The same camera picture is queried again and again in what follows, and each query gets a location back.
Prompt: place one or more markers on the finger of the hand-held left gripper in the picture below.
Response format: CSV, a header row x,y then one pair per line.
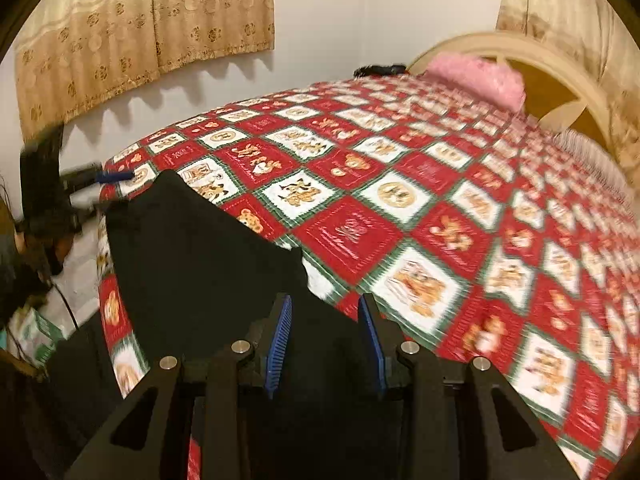
x,y
116,177

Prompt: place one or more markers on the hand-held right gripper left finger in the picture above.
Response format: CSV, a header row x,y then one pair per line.
x,y
279,345

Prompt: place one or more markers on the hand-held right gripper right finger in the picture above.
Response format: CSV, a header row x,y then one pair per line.
x,y
371,345

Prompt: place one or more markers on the black pants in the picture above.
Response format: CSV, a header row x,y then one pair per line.
x,y
200,260

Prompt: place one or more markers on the red printed bear blanket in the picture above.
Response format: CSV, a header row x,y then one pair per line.
x,y
450,220

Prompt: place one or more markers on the green and white box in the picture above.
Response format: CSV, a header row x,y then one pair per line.
x,y
42,335

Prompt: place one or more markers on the pink pillow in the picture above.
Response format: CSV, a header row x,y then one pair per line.
x,y
475,77

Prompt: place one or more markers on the striped pillow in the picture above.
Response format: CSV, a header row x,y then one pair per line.
x,y
595,160

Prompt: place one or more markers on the cream wooden headboard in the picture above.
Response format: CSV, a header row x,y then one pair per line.
x,y
580,80

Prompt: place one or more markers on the cream drape curtain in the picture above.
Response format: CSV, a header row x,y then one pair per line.
x,y
570,5

